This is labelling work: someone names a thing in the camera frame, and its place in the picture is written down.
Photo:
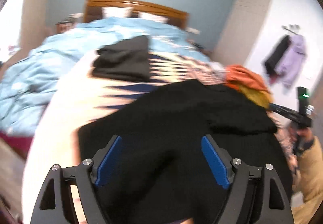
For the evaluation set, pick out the tan jacket sleeve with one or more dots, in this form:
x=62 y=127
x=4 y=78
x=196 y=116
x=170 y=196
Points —
x=310 y=166

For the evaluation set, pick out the dark grey folded garment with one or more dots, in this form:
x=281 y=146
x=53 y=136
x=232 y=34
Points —
x=127 y=60

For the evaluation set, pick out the orange navy patterned blanket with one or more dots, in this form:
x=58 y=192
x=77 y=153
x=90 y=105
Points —
x=82 y=99

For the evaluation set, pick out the lilac hanging jacket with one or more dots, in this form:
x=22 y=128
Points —
x=292 y=60

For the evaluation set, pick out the white wall socket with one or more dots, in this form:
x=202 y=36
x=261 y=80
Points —
x=192 y=30

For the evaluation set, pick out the blue floral duvet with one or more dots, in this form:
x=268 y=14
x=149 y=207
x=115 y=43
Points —
x=28 y=85

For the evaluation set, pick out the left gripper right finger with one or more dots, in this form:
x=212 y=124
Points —
x=254 y=194

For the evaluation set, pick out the right patterned pillow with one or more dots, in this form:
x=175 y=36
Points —
x=152 y=17

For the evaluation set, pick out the mustard yellow garment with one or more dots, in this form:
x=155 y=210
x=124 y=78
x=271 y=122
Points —
x=260 y=98

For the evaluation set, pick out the black knit sweater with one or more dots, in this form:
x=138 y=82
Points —
x=162 y=175

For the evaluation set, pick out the black wall coat hook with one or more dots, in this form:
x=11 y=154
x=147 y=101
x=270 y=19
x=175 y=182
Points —
x=294 y=29

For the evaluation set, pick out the orange garment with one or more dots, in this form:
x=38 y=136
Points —
x=239 y=75

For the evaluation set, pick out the right hand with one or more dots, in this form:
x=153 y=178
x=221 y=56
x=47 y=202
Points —
x=302 y=138

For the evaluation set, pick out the black camera box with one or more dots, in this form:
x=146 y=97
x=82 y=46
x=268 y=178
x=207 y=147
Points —
x=303 y=98

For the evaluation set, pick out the black hanging coat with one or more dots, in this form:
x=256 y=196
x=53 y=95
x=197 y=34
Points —
x=275 y=56

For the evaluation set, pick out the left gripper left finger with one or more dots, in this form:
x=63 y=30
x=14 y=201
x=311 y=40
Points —
x=54 y=203

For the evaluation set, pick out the wooden headboard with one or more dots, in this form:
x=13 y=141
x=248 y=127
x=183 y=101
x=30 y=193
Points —
x=92 y=10

